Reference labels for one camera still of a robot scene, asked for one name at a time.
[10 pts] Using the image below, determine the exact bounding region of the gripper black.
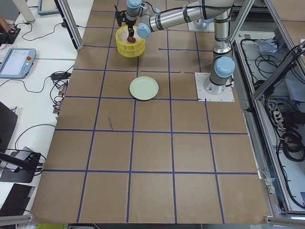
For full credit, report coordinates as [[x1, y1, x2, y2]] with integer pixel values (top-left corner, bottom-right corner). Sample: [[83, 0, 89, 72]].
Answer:
[[125, 13, 138, 38]]

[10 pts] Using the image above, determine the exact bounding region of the yellow steamer layer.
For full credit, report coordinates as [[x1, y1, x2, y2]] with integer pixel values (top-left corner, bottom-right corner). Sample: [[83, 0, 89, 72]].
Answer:
[[115, 26, 145, 50], [117, 45, 145, 58]]

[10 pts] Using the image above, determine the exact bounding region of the brown steamed bun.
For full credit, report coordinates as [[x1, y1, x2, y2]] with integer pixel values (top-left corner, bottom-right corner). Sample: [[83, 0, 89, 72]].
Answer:
[[127, 37, 136, 43]]

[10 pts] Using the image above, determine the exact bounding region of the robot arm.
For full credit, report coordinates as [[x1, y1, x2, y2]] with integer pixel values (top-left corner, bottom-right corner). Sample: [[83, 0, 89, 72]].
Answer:
[[115, 0, 235, 95]]

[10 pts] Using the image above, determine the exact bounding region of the light green plate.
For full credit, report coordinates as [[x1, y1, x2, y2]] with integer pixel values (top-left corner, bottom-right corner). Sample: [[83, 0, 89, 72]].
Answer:
[[129, 76, 159, 101]]

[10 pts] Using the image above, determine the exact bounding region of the black power adapter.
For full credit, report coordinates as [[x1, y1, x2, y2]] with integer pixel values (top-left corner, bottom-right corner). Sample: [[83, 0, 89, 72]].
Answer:
[[51, 72, 71, 81]]

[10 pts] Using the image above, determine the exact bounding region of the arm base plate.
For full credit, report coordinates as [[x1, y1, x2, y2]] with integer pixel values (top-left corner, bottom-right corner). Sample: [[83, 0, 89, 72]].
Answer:
[[194, 73, 234, 103], [188, 19, 214, 33]]

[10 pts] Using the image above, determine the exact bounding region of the aluminium frame post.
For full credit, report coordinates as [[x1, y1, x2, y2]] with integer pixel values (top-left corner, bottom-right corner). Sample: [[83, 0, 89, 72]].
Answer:
[[54, 0, 83, 50]]

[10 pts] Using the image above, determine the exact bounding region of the black camera stand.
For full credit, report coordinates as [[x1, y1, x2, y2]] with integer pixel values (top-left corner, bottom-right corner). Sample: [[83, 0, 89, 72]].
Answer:
[[0, 147, 42, 184]]

